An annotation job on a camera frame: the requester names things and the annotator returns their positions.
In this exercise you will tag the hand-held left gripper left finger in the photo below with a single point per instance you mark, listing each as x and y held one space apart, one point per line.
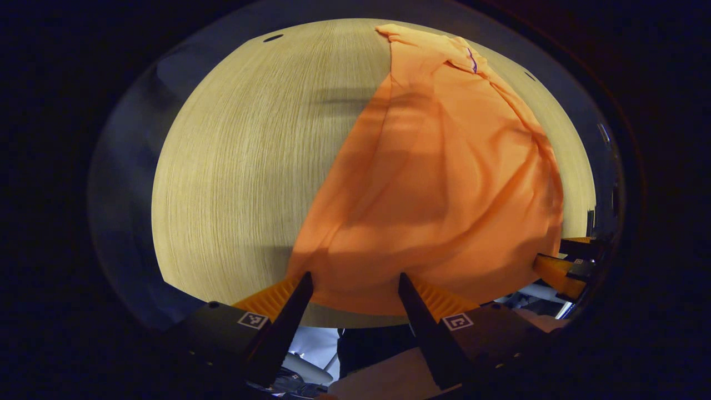
283 328

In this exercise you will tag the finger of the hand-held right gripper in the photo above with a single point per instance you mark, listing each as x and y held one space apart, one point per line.
580 249
558 275

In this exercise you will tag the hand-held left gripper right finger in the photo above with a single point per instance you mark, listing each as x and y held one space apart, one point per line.
425 333

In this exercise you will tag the orange T-shirt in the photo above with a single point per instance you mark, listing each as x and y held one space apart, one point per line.
433 194

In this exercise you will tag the person's dark clothing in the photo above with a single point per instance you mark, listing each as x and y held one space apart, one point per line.
372 350

